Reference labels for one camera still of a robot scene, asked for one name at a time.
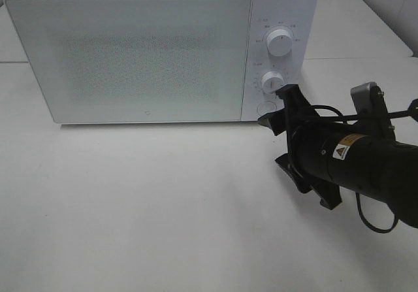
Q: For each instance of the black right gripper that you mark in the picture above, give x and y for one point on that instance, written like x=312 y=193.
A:
x=290 y=120

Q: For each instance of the round door release button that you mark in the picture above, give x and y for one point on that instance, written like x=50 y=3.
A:
x=266 y=107

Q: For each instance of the white timer knob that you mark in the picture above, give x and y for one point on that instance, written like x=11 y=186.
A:
x=271 y=82

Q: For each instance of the white microwave door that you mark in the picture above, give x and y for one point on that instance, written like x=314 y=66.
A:
x=124 y=61

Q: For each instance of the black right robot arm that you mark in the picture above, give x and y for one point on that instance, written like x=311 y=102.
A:
x=357 y=152

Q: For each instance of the white adjacent table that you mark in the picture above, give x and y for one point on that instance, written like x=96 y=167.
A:
x=350 y=29

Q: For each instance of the upper white power knob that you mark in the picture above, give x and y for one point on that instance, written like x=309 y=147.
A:
x=279 y=41

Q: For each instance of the white microwave oven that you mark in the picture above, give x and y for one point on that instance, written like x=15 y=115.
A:
x=265 y=15

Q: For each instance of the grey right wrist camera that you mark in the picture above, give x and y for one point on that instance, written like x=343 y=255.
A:
x=369 y=101

